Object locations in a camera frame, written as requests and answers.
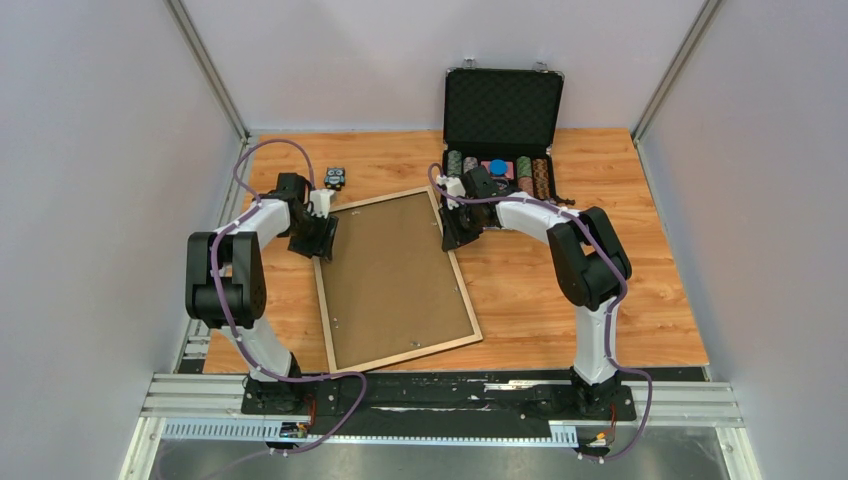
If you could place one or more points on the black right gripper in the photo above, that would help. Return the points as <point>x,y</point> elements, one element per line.
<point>455,236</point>

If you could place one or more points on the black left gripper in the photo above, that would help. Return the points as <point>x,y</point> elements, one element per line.
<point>323,245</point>

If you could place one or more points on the light wooden picture frame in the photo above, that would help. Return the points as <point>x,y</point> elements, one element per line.
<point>464,311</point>

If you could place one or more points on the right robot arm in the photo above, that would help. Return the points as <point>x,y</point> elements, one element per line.
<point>590,264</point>

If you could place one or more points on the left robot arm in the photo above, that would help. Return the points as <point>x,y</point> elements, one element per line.
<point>226,286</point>

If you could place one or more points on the small blue owl toy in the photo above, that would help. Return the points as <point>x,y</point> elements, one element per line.
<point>335,178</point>

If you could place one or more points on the grey purple chip column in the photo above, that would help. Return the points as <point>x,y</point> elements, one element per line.
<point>469,163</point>

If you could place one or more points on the dark green chip column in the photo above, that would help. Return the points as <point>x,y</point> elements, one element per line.
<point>454,163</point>

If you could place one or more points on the blue poker chip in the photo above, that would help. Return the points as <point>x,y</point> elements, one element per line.
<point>498,167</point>

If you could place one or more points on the red playing card deck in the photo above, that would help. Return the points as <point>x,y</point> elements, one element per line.
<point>509,176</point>

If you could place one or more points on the green poker chip column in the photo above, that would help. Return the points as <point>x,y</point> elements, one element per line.
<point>524,175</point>

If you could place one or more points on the orange brown chip column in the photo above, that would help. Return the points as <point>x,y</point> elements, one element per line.
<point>541,179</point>

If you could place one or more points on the black poker chip case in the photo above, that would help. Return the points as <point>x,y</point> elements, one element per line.
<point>502,114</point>

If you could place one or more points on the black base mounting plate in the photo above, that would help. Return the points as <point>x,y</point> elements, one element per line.
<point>480,404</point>

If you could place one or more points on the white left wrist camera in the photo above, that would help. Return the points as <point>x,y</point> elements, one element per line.
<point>321,201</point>

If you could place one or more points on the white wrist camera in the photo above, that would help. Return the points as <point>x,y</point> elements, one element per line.
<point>321,201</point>
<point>450,189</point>

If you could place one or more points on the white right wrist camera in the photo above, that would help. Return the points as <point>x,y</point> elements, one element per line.
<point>450,189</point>

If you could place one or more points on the aluminium front rail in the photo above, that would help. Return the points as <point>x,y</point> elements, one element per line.
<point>208,407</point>

